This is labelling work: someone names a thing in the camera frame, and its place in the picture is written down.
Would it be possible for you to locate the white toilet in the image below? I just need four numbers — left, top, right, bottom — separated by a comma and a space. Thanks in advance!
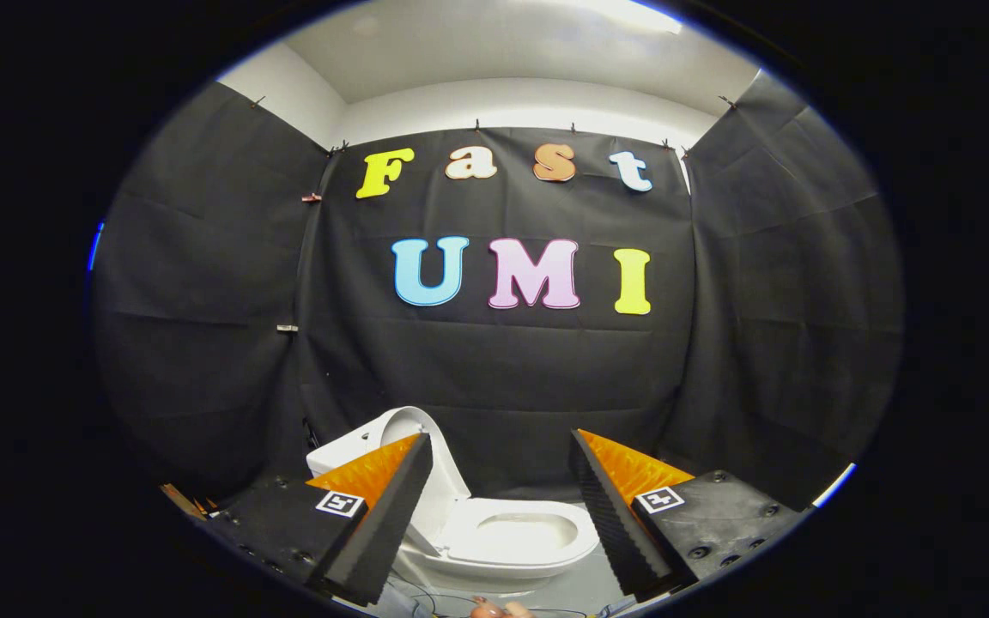
306, 407, 603, 595

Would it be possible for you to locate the brown wooden piece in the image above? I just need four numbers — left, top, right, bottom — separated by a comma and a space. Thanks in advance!
160, 482, 219, 518

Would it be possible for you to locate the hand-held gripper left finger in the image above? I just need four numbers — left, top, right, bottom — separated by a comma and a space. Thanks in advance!
201, 432, 434, 608

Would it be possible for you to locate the white toilet lid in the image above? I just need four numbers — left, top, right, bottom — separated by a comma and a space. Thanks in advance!
379, 407, 472, 552

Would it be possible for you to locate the white toilet seat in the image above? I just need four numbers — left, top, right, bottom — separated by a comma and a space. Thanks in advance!
436, 498, 601, 569

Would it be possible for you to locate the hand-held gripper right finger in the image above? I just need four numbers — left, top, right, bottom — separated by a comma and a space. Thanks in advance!
569, 428, 807, 603

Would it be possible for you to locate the thin black floor cable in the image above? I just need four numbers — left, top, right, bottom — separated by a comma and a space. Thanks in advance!
385, 573, 633, 618

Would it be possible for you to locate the black backdrop cloth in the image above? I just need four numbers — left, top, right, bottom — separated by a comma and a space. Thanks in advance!
91, 70, 904, 516

